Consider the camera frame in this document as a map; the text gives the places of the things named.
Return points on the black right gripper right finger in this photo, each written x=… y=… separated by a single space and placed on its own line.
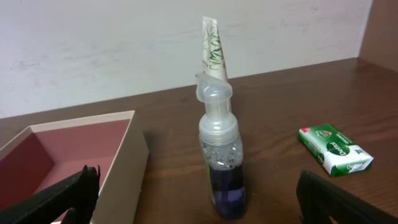
x=322 y=202

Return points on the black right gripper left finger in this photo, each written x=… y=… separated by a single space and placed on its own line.
x=74 y=197

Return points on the white box with pink interior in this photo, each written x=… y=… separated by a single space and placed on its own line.
x=43 y=154

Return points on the clear pump bottle blue liquid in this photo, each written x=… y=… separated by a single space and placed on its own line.
x=222 y=147

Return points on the green soap bar pack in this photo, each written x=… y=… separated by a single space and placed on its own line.
x=337 y=153

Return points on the white bamboo print lotion tube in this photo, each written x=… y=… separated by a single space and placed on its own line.
x=212 y=55

